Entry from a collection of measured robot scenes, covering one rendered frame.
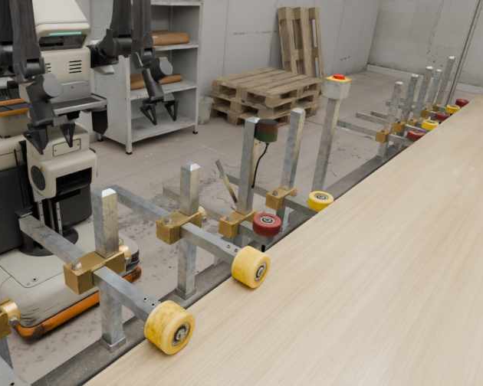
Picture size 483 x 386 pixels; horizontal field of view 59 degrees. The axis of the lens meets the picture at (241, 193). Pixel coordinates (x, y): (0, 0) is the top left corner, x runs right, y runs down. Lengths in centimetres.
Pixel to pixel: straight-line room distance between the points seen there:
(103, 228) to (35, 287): 114
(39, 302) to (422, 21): 809
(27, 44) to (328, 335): 112
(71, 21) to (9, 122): 58
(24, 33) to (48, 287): 106
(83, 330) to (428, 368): 162
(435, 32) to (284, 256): 802
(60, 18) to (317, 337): 131
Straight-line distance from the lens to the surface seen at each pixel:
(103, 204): 88
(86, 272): 92
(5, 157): 205
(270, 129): 116
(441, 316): 107
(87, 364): 111
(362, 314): 99
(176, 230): 106
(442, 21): 889
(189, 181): 104
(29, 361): 212
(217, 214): 133
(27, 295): 200
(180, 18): 446
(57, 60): 174
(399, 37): 911
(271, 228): 120
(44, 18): 166
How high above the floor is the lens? 153
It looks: 27 degrees down
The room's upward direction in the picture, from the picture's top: 6 degrees clockwise
